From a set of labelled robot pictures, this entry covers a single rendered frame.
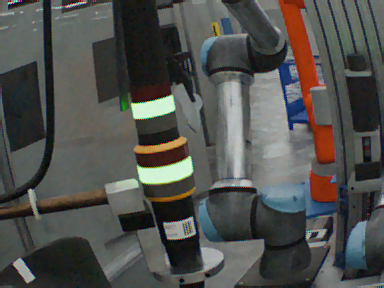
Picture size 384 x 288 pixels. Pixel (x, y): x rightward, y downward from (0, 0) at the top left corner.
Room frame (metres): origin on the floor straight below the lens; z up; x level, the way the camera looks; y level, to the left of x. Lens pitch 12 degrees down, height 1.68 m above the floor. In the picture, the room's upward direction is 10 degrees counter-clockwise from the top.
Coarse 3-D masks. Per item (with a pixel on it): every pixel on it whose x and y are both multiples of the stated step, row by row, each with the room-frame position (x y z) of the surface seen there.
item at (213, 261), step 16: (112, 192) 0.44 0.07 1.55; (128, 192) 0.44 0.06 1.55; (112, 208) 0.44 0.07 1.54; (128, 208) 0.44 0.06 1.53; (144, 208) 0.44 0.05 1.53; (128, 224) 0.43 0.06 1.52; (144, 224) 0.44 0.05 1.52; (144, 240) 0.44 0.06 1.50; (144, 256) 0.44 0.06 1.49; (160, 256) 0.44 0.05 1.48; (208, 256) 0.46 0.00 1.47; (160, 272) 0.44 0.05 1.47; (176, 272) 0.43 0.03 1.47; (192, 272) 0.43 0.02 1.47; (208, 272) 0.43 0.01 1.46
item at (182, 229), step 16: (160, 208) 0.45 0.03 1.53; (176, 208) 0.44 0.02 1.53; (192, 208) 0.45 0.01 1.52; (160, 224) 0.45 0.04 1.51; (176, 224) 0.44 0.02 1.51; (192, 224) 0.45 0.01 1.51; (176, 240) 0.44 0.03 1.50; (192, 240) 0.45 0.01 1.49; (176, 256) 0.45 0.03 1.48; (192, 256) 0.45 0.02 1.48
